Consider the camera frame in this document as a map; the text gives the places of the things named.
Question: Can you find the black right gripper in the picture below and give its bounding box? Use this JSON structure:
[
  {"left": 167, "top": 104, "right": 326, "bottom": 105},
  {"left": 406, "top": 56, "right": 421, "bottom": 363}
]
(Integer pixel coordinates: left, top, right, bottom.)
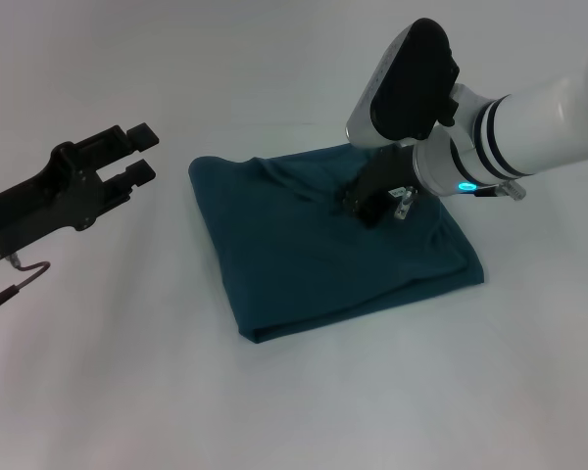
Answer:
[{"left": 328, "top": 145, "right": 421, "bottom": 230}]

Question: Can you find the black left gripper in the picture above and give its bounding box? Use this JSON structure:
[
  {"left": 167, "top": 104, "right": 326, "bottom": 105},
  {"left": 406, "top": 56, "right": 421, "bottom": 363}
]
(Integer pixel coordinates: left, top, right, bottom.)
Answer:
[{"left": 0, "top": 122, "right": 160, "bottom": 257}]

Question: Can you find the teal blue t-shirt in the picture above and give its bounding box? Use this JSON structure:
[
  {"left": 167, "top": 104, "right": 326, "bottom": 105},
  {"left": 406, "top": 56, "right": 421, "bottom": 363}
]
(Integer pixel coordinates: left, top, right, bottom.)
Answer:
[{"left": 188, "top": 143, "right": 486, "bottom": 346}]

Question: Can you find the dark red-brown cable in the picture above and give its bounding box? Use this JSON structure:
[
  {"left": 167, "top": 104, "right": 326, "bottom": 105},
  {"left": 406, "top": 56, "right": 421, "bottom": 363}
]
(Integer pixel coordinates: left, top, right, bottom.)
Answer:
[{"left": 0, "top": 253, "right": 53, "bottom": 320}]

